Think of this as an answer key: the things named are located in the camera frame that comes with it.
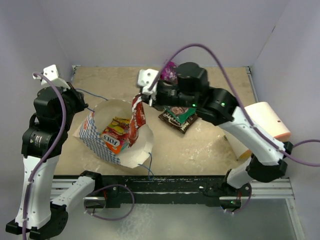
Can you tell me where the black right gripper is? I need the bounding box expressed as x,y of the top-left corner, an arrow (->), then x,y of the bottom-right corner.
135,83 -> 199,111

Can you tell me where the green snack box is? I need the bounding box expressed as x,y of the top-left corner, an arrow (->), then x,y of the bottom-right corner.
164,106 -> 196,124

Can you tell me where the purple candy snack bag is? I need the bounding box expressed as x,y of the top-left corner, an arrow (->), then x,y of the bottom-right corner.
160,61 -> 178,84

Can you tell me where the brown sea salt chips bag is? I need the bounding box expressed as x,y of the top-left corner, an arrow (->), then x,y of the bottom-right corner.
158,111 -> 198,134

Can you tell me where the blue checkered paper bag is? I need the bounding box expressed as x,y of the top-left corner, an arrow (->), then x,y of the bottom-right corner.
73,99 -> 154,169

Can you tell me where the red snack packet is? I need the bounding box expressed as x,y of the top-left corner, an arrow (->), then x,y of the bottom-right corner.
128,94 -> 146,147

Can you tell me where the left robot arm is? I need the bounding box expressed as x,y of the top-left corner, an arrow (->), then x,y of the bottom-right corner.
5,84 -> 103,240

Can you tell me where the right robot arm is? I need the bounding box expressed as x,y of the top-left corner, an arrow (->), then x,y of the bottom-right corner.
138,62 -> 292,196

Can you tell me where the colourful Fox's candy bag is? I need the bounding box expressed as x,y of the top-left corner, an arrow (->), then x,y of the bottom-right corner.
100,118 -> 129,155

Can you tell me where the yellow candy packet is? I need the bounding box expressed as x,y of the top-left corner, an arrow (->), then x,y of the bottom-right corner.
113,117 -> 131,128

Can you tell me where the cream cylindrical appliance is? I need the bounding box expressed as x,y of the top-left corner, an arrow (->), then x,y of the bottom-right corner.
223,102 -> 291,162

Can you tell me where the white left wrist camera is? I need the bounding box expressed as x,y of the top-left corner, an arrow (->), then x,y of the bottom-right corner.
32,64 -> 71,89

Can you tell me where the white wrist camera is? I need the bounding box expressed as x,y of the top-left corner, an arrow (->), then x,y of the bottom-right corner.
136,68 -> 159,96
32,64 -> 71,89

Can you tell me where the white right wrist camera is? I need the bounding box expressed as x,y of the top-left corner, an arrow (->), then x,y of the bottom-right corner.
136,68 -> 159,96

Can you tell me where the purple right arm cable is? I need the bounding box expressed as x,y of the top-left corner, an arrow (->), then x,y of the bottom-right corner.
148,43 -> 320,168

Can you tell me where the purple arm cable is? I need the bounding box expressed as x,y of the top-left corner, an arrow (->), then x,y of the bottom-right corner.
21,72 -> 67,240
148,43 -> 320,168

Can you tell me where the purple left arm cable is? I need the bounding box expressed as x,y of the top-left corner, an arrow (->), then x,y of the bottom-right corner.
21,72 -> 67,240

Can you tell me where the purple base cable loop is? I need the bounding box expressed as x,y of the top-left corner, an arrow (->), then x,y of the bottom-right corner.
83,184 -> 135,221

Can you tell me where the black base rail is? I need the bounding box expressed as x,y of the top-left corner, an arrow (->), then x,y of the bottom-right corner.
85,175 -> 251,209

